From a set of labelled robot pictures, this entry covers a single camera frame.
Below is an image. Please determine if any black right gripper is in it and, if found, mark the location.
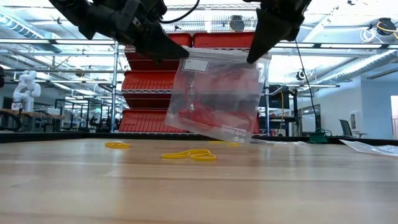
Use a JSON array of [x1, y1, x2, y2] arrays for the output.
[[242, 0, 313, 65]]

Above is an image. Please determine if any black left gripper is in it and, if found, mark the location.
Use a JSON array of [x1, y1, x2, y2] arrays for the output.
[[48, 0, 190, 62]]

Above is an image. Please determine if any yellow rubber band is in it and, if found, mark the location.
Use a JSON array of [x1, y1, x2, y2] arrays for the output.
[[208, 140, 241, 147], [104, 142, 131, 149], [160, 149, 218, 162]]

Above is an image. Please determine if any black computer monitor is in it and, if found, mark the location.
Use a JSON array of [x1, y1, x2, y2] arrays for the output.
[[269, 83, 290, 110]]

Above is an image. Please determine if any grey office chair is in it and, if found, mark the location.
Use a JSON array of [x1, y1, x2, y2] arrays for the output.
[[338, 119, 368, 139]]

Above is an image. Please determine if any wooden workbench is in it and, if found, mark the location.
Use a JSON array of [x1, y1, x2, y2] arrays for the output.
[[0, 108, 65, 132]]

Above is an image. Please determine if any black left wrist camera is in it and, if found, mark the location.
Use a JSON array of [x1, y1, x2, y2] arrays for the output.
[[140, 0, 168, 22]]

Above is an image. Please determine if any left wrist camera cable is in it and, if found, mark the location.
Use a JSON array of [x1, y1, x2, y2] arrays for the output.
[[159, 0, 200, 25]]

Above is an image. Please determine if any chrome wire shelving rack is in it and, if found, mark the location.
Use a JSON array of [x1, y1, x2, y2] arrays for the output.
[[110, 2, 271, 136]]

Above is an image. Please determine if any thin black hanging cable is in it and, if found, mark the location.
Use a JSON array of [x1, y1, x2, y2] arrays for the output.
[[294, 40, 318, 128]]

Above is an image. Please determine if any yellow cable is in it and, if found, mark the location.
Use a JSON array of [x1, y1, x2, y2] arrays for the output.
[[279, 90, 285, 135]]

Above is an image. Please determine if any white coiled cable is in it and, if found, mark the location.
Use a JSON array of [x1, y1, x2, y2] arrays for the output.
[[359, 27, 379, 44]]

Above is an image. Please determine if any black ceiling cable reel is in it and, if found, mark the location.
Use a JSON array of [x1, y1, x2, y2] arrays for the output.
[[375, 17, 398, 37]]

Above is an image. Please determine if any black aluminium table frame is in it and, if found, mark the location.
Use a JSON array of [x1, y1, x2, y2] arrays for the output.
[[0, 132, 398, 144]]

